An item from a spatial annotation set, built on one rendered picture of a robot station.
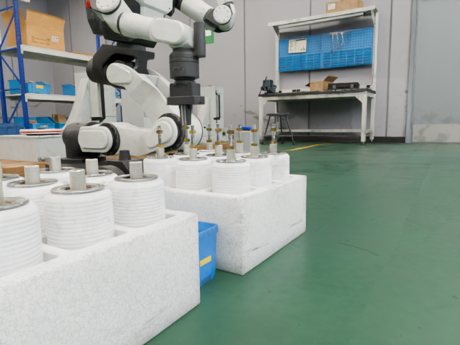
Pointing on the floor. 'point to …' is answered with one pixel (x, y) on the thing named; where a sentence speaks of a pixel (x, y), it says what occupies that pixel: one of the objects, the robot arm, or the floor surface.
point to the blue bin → (207, 250)
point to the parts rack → (20, 51)
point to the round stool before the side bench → (280, 125)
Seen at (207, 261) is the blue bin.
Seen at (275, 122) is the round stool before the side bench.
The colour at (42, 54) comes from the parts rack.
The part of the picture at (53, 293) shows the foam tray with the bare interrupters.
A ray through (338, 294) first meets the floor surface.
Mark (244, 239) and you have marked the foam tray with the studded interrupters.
